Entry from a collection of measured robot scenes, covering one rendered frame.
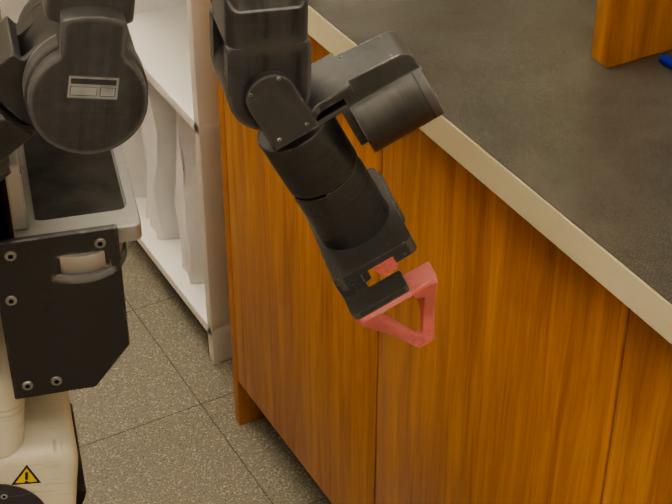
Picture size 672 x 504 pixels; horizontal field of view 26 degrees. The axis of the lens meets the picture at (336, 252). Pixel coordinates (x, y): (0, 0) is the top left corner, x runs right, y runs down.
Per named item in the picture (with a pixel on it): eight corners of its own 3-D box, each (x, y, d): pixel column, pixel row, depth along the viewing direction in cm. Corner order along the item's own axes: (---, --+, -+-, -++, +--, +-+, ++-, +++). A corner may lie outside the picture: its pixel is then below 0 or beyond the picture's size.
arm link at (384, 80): (212, 34, 103) (236, 92, 96) (353, -49, 102) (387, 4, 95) (289, 152, 111) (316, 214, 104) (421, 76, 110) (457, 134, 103)
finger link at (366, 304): (444, 284, 116) (396, 203, 110) (474, 339, 110) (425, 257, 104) (370, 326, 116) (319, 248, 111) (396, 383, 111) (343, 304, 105)
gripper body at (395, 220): (383, 181, 115) (342, 114, 110) (422, 254, 107) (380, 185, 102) (311, 222, 115) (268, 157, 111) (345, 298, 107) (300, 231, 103)
